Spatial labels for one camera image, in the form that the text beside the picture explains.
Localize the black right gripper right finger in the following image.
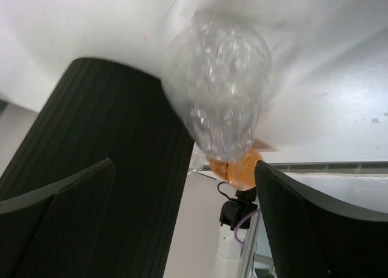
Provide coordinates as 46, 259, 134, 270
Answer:
255, 161, 387, 277

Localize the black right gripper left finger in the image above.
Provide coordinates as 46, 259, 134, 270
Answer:
1, 158, 115, 277

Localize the clear unlabelled plastic bottle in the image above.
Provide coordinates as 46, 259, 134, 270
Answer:
161, 10, 272, 163

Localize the black ribbed waste bin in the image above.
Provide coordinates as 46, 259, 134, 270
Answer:
1, 58, 193, 277

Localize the orange juice bottle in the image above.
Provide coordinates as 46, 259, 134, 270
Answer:
207, 149, 263, 191

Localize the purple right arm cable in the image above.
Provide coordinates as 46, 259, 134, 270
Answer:
232, 208, 261, 245

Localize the aluminium table edge rail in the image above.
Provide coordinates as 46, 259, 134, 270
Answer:
270, 161, 387, 175

